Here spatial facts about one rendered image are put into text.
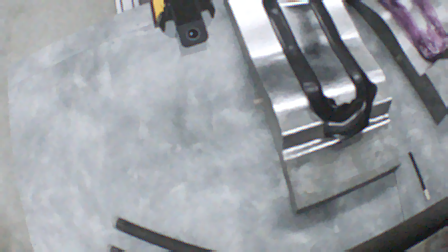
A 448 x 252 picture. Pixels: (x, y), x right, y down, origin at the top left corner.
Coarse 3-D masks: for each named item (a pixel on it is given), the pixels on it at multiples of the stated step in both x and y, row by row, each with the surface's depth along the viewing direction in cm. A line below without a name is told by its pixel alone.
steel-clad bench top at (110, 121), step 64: (64, 64) 121; (128, 64) 120; (192, 64) 119; (384, 64) 118; (64, 128) 116; (128, 128) 115; (192, 128) 114; (256, 128) 114; (64, 192) 111; (128, 192) 110; (192, 192) 110; (256, 192) 110; (384, 192) 108
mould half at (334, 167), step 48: (240, 0) 114; (288, 0) 114; (336, 0) 114; (288, 96) 102; (336, 96) 101; (384, 96) 101; (288, 144) 104; (336, 144) 106; (384, 144) 105; (336, 192) 103
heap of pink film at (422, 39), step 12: (384, 0) 113; (396, 0) 112; (420, 0) 111; (396, 12) 109; (408, 12) 110; (420, 12) 112; (432, 12) 112; (408, 24) 109; (432, 24) 111; (408, 36) 110; (420, 36) 109; (432, 36) 110; (444, 36) 111; (420, 48) 110; (432, 48) 109; (444, 48) 109
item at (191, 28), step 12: (168, 0) 88; (180, 0) 88; (192, 0) 88; (180, 12) 89; (192, 12) 89; (180, 24) 89; (192, 24) 89; (204, 24) 90; (180, 36) 90; (192, 36) 89; (204, 36) 90
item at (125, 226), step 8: (112, 224) 106; (120, 224) 105; (128, 224) 105; (128, 232) 104; (136, 232) 103; (144, 232) 103; (152, 232) 103; (144, 240) 103; (152, 240) 102; (160, 240) 102; (168, 240) 101; (176, 240) 101; (168, 248) 101; (176, 248) 100; (184, 248) 100; (192, 248) 99; (200, 248) 99
